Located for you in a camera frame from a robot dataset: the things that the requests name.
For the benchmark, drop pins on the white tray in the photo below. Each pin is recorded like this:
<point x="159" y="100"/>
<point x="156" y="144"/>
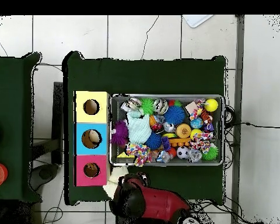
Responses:
<point x="196" y="19"/>

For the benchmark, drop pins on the grey rounded base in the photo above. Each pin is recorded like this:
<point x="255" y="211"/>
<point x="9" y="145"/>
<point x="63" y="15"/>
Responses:
<point x="45" y="173"/>

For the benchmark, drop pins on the dark green tablecloth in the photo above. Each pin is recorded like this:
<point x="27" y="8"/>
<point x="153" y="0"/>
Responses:
<point x="11" y="93"/>
<point x="142" y="77"/>

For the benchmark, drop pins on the crushed silver drink can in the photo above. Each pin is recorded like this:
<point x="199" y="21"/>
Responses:
<point x="160" y="106"/>
<point x="133" y="103"/>

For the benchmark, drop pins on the brown teddy plush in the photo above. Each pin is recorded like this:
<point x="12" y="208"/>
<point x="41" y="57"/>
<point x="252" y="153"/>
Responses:
<point x="91" y="167"/>

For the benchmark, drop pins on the wooden box with three holes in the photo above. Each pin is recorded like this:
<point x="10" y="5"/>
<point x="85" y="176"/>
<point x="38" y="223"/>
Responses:
<point x="102" y="116"/>

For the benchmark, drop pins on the mint knitted cloth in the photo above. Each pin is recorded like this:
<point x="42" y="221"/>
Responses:
<point x="138" y="128"/>

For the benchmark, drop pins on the large blue spiky ball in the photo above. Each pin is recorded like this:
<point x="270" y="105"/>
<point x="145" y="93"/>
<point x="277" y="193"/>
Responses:
<point x="175" y="114"/>

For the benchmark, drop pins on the purple spiky toy creature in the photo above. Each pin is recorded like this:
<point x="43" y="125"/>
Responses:
<point x="120" y="134"/>

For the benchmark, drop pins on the yellow ball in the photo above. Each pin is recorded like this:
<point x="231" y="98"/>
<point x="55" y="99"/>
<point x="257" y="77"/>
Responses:
<point x="211" y="105"/>

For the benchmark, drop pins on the black upright panel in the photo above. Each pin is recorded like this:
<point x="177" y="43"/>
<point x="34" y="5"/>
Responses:
<point x="58" y="116"/>

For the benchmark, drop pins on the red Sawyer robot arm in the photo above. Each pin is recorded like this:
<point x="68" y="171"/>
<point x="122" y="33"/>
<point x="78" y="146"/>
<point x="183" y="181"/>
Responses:
<point x="163" y="203"/>

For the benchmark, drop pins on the green spiky rubber ball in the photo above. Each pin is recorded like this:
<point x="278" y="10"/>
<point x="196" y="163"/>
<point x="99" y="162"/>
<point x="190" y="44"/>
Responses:
<point x="147" y="105"/>

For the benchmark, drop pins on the small tiger plush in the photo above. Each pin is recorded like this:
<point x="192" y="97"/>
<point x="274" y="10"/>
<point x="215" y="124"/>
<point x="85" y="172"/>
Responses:
<point x="206" y="117"/>

